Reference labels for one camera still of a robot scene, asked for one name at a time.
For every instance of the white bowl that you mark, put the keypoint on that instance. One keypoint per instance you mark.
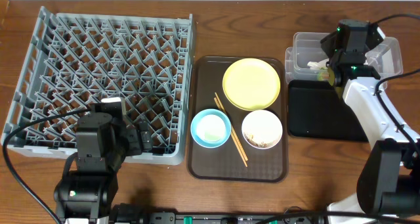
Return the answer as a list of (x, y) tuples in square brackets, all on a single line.
[(262, 129)]

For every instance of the lower wooden chopstick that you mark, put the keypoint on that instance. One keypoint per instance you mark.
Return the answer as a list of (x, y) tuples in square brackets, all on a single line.
[(232, 133)]

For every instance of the clear plastic bin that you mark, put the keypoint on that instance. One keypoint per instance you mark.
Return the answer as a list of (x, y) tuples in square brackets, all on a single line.
[(386, 58)]

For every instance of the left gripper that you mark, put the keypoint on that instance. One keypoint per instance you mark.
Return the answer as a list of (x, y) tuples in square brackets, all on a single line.
[(143, 137)]

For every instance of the light blue bowl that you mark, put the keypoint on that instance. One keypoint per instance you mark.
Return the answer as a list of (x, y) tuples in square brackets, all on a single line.
[(210, 128)]

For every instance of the brown serving tray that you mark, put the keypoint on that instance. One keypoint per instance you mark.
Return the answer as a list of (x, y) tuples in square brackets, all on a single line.
[(224, 162)]

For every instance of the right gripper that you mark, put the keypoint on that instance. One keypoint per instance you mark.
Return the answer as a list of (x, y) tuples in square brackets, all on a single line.
[(327, 43)]

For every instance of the grey dishwasher rack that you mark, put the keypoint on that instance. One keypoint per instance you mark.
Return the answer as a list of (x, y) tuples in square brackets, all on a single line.
[(75, 60)]

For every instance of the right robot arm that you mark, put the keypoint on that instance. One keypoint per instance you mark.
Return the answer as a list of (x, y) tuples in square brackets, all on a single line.
[(388, 186)]

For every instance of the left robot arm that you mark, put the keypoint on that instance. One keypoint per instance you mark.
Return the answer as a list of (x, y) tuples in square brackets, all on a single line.
[(104, 138)]

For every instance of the yellow plate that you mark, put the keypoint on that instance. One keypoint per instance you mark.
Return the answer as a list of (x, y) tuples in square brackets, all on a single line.
[(251, 84)]

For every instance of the green orange snack wrapper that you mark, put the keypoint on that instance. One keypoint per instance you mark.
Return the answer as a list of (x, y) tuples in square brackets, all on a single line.
[(323, 75)]

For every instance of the black waste tray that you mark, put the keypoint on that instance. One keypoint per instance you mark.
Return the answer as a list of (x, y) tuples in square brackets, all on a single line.
[(315, 111)]

